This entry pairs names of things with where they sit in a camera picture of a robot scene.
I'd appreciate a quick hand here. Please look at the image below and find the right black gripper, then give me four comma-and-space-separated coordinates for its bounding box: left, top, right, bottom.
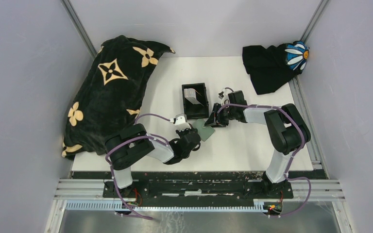
204, 103, 236, 128

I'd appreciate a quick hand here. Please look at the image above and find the green leather card holder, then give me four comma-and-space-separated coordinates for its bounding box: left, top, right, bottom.
192, 119, 215, 142

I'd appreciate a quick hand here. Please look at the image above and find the black plastic bin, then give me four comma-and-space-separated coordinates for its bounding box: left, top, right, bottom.
182, 83, 209, 120

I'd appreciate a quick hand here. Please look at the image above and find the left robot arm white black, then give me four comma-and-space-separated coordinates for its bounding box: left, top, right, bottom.
105, 124, 201, 198

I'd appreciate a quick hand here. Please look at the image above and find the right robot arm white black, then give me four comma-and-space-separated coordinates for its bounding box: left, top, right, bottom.
205, 90, 311, 198

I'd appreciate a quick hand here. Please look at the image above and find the stack of cards in bin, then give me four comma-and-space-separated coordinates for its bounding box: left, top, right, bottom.
183, 88, 204, 105

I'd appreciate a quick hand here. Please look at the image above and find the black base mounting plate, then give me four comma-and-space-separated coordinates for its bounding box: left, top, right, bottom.
102, 171, 294, 207

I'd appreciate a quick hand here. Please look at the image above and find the black cloth with daisy print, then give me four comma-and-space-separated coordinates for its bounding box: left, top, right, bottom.
242, 41, 309, 95

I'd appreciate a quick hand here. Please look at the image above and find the black blanket with tan flowers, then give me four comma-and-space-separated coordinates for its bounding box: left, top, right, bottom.
61, 35, 175, 158

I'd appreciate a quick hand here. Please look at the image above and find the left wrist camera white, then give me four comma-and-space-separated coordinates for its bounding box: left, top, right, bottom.
170, 114, 191, 131

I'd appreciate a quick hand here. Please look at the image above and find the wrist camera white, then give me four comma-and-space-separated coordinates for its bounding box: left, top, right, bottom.
170, 114, 191, 131
219, 90, 227, 100

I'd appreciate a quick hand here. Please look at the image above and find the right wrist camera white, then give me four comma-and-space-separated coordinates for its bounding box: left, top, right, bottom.
219, 90, 227, 100

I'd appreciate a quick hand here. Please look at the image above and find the slotted grey cable duct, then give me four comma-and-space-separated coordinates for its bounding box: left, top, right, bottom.
65, 200, 272, 213

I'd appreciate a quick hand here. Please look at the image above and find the aluminium rail frame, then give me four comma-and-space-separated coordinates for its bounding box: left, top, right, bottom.
45, 161, 353, 233

